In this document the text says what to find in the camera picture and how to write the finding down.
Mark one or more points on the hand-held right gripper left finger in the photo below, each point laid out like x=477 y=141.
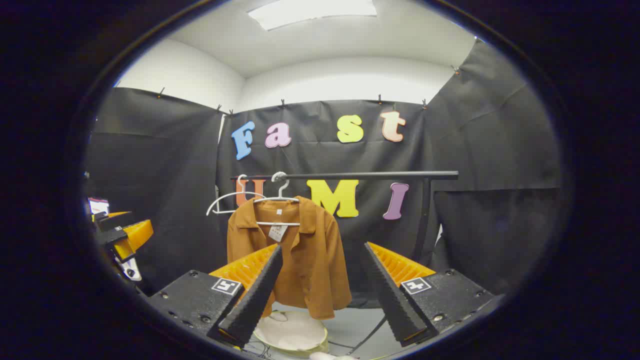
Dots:
x=255 y=295

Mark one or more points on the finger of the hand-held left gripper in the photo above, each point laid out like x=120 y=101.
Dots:
x=135 y=234
x=112 y=220

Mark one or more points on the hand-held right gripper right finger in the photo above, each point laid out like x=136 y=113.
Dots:
x=392 y=300

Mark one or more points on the brown shirt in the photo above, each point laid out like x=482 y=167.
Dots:
x=315 y=260

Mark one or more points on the white clothes hanger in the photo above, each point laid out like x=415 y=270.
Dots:
x=280 y=199
x=235 y=197

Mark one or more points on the black clothes rack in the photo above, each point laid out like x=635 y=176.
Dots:
x=375 y=175

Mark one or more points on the ceiling light panel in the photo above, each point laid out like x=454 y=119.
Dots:
x=312 y=11

